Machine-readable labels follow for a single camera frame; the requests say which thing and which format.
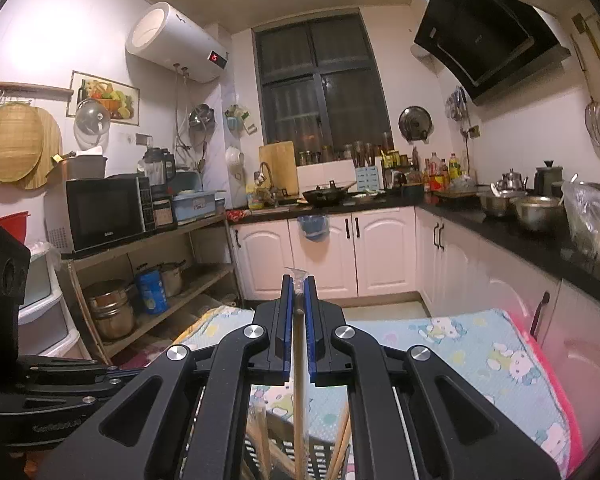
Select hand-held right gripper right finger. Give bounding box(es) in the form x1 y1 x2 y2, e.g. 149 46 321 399
303 274 563 480

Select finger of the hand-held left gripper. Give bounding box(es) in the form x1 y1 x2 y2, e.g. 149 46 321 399
14 355 147 393
0 384 132 449

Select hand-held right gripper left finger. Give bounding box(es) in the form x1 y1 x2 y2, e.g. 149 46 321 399
35 273 296 480

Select green plastic utensil holder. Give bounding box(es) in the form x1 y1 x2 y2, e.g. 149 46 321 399
240 405 362 480

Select hanging kitchen utensils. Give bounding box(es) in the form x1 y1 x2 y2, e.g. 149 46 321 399
445 87 469 121

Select white plastic drawer unit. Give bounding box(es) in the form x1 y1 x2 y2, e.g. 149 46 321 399
17 242 82 359

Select red plastic basin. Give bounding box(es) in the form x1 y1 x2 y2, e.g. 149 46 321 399
0 211 31 247

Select stacked steel pots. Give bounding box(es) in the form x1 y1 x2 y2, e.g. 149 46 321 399
84 280 137 341

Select blue plastic bag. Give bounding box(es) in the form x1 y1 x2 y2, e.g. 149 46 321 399
298 214 330 241

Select white kitchen cabinets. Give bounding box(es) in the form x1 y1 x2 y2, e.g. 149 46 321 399
229 205 600 396

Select wooden shelf rack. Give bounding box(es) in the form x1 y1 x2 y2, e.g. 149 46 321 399
60 212 244 367

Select blue tin can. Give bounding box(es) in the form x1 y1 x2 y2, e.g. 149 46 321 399
135 269 170 316

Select small steel pot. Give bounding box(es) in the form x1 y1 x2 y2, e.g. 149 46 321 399
157 260 187 297

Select black wok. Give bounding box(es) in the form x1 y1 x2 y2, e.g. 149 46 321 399
301 180 359 207

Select black microwave oven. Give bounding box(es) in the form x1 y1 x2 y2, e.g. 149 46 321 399
65 175 156 254

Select round bamboo tray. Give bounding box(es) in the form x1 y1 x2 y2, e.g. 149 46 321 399
0 102 44 183

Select blue plastic dish container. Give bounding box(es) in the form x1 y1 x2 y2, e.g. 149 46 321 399
172 190 227 224

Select round wooden cutting board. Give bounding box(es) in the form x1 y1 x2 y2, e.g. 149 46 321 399
17 105 64 191

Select grey pot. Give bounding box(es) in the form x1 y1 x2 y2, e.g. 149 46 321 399
60 155 109 181

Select kitchen faucet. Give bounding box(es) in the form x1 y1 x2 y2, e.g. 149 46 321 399
256 161 276 196

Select blue white knife block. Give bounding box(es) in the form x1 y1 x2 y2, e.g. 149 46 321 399
354 165 384 192

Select rectangular wooden cutting board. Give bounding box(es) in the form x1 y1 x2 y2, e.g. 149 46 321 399
258 141 300 197

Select white plastic jug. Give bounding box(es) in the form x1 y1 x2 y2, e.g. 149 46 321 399
225 146 246 181

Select cartoon cat printed blanket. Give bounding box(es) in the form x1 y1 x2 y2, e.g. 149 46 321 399
170 305 572 480

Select row of spice jars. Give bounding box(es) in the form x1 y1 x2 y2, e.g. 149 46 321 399
297 140 396 166

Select red label sauce bottle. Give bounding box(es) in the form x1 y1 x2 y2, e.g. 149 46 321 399
422 152 451 192

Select black blender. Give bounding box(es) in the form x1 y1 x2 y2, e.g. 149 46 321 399
139 147 176 196

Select glass pot lid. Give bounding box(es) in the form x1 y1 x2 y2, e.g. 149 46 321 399
74 99 112 136

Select hanging steel colander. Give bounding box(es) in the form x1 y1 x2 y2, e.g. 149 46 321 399
188 104 216 131

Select steel pot lid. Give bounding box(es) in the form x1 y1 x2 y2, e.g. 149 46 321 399
399 106 434 142

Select pink blanket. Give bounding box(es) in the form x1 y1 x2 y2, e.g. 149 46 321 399
504 309 584 477

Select dark framed window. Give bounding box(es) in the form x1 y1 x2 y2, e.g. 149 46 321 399
252 9 397 154

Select steel kettle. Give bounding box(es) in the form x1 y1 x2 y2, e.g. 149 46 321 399
495 169 529 194

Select steel mixing bowl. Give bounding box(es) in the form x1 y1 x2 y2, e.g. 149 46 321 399
511 196 566 231

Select black kettle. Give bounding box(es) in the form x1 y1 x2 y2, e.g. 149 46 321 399
534 161 565 199

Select clear plastic bag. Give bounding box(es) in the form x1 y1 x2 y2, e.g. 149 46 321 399
561 180 600 267

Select white water heater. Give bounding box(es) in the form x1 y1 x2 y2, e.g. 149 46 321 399
126 2 230 84

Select black range hood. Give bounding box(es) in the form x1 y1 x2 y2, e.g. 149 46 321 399
413 0 572 107

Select wooden wall shelf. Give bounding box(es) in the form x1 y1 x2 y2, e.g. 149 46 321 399
0 81 75 97

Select green wall organiser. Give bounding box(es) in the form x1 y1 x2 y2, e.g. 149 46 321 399
223 104 259 136

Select fruit wall poster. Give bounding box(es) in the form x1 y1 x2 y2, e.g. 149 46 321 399
69 71 141 126

